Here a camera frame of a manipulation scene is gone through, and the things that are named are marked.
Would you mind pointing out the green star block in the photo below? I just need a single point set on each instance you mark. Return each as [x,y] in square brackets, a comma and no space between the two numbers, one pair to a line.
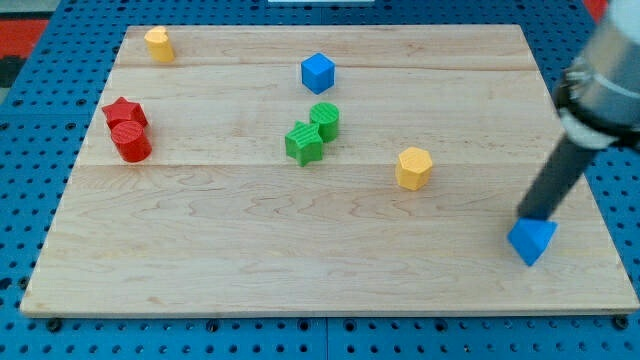
[304,143]

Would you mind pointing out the yellow heart block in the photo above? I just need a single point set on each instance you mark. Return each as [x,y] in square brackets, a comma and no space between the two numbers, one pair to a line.
[159,45]

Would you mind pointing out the red cylinder block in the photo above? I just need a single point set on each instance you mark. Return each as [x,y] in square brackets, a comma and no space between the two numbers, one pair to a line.
[131,141]

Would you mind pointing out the light wooden board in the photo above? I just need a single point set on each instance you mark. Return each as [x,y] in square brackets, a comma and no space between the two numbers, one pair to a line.
[219,222]

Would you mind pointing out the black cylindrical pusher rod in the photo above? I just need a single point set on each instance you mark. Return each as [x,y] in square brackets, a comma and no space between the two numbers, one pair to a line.
[563,168]

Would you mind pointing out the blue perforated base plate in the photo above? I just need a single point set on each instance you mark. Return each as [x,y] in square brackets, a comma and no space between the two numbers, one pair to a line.
[43,121]

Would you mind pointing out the green cylinder block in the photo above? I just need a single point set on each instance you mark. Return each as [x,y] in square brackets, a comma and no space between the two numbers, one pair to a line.
[326,115]

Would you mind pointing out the red star block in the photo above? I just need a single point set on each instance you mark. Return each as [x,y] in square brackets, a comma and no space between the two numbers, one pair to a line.
[123,110]

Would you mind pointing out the yellow hexagon block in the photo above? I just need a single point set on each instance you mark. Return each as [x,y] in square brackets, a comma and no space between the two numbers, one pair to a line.
[413,168]

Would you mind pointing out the blue triangle block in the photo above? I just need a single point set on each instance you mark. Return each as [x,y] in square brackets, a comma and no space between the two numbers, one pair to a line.
[531,237]

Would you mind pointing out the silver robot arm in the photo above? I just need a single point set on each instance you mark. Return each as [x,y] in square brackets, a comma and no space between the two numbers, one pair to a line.
[597,100]

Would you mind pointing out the blue cube block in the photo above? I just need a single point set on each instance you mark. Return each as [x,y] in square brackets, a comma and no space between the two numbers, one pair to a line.
[318,73]

